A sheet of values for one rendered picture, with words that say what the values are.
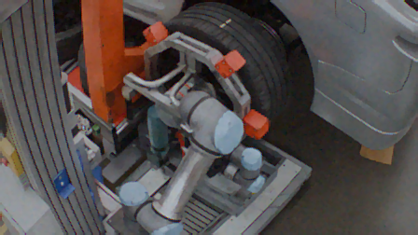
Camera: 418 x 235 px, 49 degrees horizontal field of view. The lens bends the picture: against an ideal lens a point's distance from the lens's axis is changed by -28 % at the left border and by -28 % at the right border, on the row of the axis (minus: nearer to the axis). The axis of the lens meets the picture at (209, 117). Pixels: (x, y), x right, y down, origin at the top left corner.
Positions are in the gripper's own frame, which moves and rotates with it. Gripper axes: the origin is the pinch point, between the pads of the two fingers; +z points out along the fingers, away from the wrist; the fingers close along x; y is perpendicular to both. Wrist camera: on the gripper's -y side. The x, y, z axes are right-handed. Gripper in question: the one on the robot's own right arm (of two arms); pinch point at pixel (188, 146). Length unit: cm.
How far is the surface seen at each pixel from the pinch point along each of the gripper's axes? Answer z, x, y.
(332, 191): -47, -76, -82
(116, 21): 57, -15, 32
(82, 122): 67, 8, -26
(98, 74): 61, -4, 3
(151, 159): 50, -25, -72
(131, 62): 59, -26, -5
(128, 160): 58, -14, -70
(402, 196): -103, -103, -82
